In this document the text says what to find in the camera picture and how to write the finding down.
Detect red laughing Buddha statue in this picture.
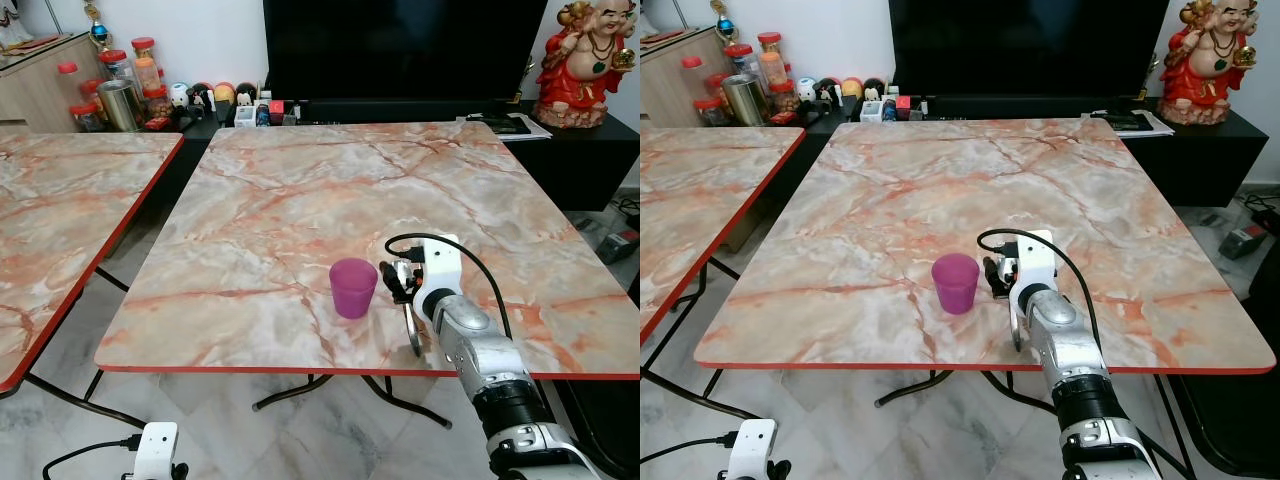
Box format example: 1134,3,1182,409
534,0,639,130
1158,0,1260,127

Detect marble top side table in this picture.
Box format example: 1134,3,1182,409
0,128,187,433
640,124,807,419

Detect gold and blue trophy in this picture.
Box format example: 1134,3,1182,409
710,0,740,47
83,0,110,52

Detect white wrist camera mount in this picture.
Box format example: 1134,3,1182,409
726,418,779,480
408,234,464,322
1006,229,1058,319
130,421,181,480

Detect black flat screen television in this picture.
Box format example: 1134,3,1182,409
887,0,1172,100
262,0,550,102

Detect purple plastic cup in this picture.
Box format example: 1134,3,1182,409
932,253,981,315
329,257,380,320

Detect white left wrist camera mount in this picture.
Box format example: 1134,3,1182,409
130,421,181,480
726,418,779,480

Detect tall orange snack jar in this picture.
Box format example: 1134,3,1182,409
131,37,162,97
756,32,787,91

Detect stack of papers and book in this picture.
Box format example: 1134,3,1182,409
455,112,553,142
1089,107,1177,139

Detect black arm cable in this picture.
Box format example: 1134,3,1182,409
42,434,143,480
977,227,1104,351
384,233,514,341
640,431,740,467

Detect light wooden cabinet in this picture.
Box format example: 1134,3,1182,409
640,27,737,129
0,33,107,134

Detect shiny metal canister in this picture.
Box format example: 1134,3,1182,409
721,73,770,127
97,80,144,133

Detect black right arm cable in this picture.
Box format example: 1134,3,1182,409
384,233,514,341
977,227,1104,351

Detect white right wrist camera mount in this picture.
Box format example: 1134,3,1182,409
1006,229,1058,319
408,234,464,322

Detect large marble top folding table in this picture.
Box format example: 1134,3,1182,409
692,114,1267,413
94,119,641,430

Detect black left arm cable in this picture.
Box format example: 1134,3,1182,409
42,434,143,480
640,431,740,467

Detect black low furniture piece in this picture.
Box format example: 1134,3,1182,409
553,378,641,480
1168,370,1280,478

